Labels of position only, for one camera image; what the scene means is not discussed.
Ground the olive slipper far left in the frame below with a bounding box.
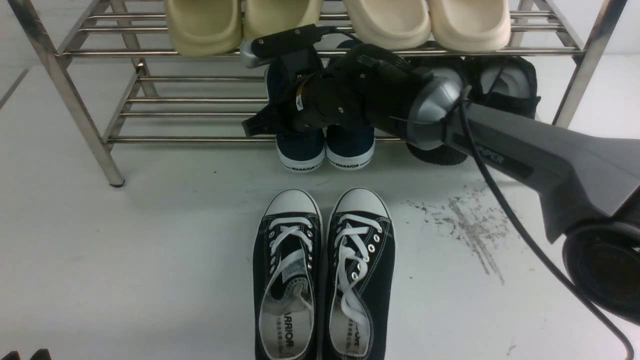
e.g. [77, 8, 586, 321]
[163, 0, 243, 57]

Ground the black knit sneaker right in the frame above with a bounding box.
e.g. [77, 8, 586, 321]
[463, 55, 541, 119]

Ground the black canvas laced sneaker left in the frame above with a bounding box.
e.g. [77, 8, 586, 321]
[253, 189, 323, 360]

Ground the black canvas laced sneaker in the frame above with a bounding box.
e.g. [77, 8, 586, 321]
[320, 187, 396, 360]
[253, 189, 323, 360]

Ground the cream slipper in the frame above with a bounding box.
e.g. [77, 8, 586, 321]
[342, 0, 431, 50]
[427, 0, 512, 53]

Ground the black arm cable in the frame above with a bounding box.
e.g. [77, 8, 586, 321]
[459, 85, 636, 360]

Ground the stainless steel shoe rack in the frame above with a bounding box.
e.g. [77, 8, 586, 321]
[7, 0, 627, 188]

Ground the black knit sneaker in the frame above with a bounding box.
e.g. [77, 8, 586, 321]
[406, 56, 469, 166]
[463, 55, 541, 119]

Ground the cream slipper far right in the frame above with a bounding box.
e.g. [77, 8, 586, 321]
[427, 0, 512, 53]

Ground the dark object bottom left corner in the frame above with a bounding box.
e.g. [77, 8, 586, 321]
[0, 348, 52, 360]

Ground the navy slip-on shoe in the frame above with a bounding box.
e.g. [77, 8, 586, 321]
[264, 48, 326, 174]
[325, 40, 376, 171]

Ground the black canvas laced sneaker right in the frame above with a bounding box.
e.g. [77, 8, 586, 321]
[320, 187, 396, 360]

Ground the olive slipper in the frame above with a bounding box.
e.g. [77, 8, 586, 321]
[243, 0, 323, 41]
[163, 0, 243, 57]

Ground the black knit sneaker left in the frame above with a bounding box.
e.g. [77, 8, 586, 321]
[406, 56, 469, 166]

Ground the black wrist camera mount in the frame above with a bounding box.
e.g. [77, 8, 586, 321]
[239, 24, 335, 69]

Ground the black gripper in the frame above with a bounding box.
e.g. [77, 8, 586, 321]
[241, 43, 435, 137]

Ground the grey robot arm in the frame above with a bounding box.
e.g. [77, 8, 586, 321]
[242, 44, 639, 324]

